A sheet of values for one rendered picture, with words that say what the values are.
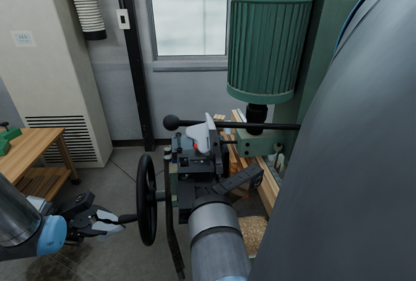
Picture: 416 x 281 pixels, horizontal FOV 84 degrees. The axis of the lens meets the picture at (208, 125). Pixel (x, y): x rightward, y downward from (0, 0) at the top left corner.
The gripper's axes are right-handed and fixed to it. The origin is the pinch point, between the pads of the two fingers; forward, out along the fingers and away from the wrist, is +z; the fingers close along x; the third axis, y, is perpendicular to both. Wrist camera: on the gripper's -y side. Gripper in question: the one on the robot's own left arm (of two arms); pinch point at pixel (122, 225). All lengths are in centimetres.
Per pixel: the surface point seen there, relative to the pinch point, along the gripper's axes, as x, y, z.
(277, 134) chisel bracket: -9, -41, 30
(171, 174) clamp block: -5.2, -18.4, 6.6
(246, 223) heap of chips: 11.7, -25.2, 22.2
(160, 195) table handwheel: -10.0, -4.6, 9.3
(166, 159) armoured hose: -10.1, -19.0, 4.8
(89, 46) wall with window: -156, 9, -49
